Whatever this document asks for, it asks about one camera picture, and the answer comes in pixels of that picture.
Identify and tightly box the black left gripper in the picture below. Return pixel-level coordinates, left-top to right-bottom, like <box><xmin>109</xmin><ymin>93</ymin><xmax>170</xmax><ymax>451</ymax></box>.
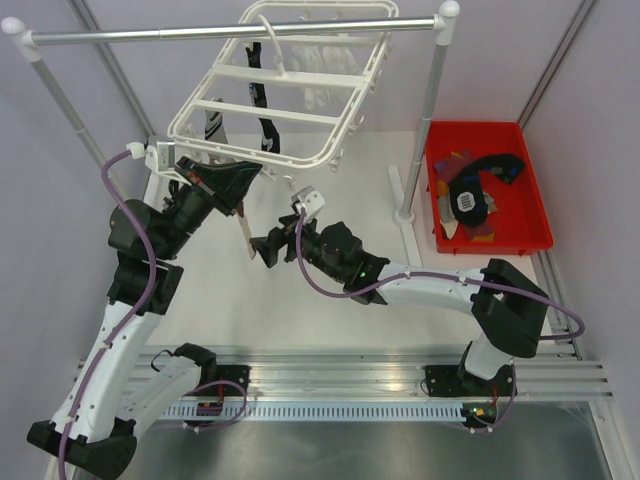
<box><xmin>156</xmin><ymin>154</ymin><xmax>262</xmax><ymax>259</ymax></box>

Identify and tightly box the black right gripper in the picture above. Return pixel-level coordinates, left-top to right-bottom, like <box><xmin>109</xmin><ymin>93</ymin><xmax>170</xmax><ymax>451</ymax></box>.
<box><xmin>249</xmin><ymin>211</ymin><xmax>345</xmax><ymax>283</ymax></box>

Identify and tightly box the brown and beige back sock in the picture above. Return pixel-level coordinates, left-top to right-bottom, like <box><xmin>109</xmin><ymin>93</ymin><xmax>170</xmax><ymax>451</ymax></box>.
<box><xmin>236</xmin><ymin>202</ymin><xmax>256</xmax><ymax>259</ymax></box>

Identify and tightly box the white plastic clip hanger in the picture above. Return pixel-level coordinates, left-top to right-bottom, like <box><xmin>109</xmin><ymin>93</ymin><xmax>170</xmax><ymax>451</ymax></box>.
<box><xmin>167</xmin><ymin>1</ymin><xmax>399</xmax><ymax>176</ymax></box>

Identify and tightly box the purple striped sock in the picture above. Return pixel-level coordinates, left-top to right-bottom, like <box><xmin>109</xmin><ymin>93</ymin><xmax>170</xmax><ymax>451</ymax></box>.
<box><xmin>463</xmin><ymin>221</ymin><xmax>495</xmax><ymax>243</ymax></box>
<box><xmin>434</xmin><ymin>150</ymin><xmax>474</xmax><ymax>198</ymax></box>

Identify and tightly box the grey sock with black stripes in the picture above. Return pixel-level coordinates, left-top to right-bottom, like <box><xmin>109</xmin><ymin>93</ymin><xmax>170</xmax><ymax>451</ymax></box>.
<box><xmin>438</xmin><ymin>193</ymin><xmax>498</xmax><ymax>223</ymax></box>

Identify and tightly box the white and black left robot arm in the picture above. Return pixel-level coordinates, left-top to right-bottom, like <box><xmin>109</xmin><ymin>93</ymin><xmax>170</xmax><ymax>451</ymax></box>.
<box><xmin>27</xmin><ymin>153</ymin><xmax>261</xmax><ymax>479</ymax></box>

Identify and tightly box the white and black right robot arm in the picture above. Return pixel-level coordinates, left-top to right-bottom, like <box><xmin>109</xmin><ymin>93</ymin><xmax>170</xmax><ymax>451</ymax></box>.
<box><xmin>250</xmin><ymin>214</ymin><xmax>548</xmax><ymax>395</ymax></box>

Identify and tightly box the grey sock back row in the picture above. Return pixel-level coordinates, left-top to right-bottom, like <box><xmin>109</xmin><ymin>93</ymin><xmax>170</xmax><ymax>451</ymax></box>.
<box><xmin>204</xmin><ymin>109</ymin><xmax>228</xmax><ymax>144</ymax></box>

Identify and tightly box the black and blue patterned sock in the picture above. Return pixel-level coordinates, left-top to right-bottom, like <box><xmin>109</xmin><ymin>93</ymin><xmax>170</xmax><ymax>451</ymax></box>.
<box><xmin>245</xmin><ymin>42</ymin><xmax>281</xmax><ymax>154</ymax></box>

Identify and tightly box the silver and white clothes rack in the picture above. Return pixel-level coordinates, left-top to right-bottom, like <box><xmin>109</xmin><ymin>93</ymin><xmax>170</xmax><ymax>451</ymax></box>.
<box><xmin>0</xmin><ymin>0</ymin><xmax>461</xmax><ymax>226</ymax></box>

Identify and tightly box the red plastic bin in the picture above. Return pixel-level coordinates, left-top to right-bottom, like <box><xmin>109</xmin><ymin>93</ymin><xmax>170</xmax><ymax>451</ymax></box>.
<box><xmin>423</xmin><ymin>121</ymin><xmax>553</xmax><ymax>256</ymax></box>

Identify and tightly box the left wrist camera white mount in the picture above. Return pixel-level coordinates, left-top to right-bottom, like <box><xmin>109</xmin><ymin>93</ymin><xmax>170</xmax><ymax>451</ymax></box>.
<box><xmin>126</xmin><ymin>136</ymin><xmax>180</xmax><ymax>180</ymax></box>

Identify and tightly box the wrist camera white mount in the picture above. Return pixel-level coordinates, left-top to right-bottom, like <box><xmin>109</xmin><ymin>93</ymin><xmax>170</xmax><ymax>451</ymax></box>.
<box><xmin>126</xmin><ymin>136</ymin><xmax>180</xmax><ymax>180</ymax></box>
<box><xmin>291</xmin><ymin>186</ymin><xmax>326</xmax><ymax>222</ymax></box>

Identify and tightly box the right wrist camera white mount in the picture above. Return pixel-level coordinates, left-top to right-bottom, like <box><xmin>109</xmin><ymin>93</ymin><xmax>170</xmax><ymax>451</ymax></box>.
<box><xmin>291</xmin><ymin>186</ymin><xmax>326</xmax><ymax>222</ymax></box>

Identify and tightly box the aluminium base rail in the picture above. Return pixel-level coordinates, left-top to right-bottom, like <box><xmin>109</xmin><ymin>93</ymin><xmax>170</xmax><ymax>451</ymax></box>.
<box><xmin>69</xmin><ymin>322</ymin><xmax>614</xmax><ymax>401</ymax></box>

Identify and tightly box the white slotted cable duct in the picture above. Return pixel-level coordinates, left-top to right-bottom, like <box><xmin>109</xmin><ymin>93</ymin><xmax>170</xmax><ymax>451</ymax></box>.
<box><xmin>161</xmin><ymin>400</ymin><xmax>465</xmax><ymax>422</ymax></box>

